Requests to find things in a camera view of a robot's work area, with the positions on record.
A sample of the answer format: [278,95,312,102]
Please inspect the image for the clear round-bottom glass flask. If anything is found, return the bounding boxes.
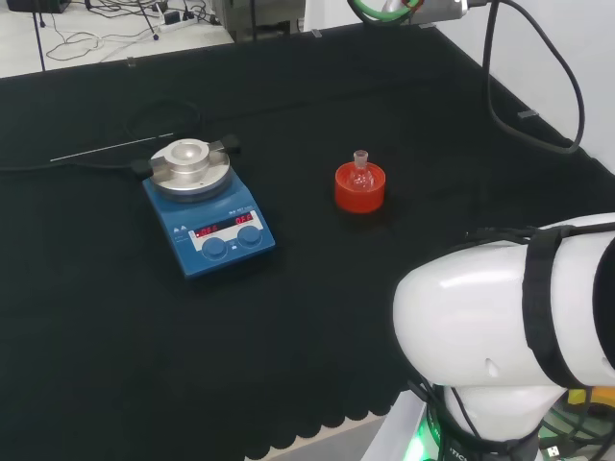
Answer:
[349,149,377,190]

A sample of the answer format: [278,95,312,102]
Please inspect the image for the red round flask stand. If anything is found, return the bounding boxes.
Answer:
[333,161,387,214]

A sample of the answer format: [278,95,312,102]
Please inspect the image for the black bench cloth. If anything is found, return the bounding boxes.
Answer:
[0,21,615,461]

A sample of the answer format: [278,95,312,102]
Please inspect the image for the blue-base heater with steel plate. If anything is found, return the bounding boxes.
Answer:
[131,134,278,283]

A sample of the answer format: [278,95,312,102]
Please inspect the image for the thin metal probe rod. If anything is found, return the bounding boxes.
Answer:
[49,133,175,163]

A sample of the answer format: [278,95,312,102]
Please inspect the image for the grey metal cabinet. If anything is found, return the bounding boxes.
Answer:
[213,0,307,44]

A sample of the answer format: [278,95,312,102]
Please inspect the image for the white power strip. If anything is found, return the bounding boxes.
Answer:
[158,12,201,34]

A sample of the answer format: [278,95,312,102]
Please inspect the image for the dark tripod leg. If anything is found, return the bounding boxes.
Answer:
[31,0,47,73]
[136,0,162,42]

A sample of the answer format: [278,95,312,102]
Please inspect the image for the yellow stop button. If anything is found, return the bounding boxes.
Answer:
[568,386,615,409]

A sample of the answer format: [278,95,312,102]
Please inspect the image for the black equipment case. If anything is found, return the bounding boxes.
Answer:
[7,0,71,14]

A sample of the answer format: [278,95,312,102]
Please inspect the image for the green robot cable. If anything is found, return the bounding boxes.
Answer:
[347,0,420,24]

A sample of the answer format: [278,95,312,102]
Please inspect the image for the black heater cable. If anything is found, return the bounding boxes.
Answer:
[0,98,206,174]

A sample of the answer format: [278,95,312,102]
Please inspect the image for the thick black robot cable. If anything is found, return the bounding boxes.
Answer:
[482,0,586,155]

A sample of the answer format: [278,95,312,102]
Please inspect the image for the grey floor cable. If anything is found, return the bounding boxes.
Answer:
[45,18,160,63]

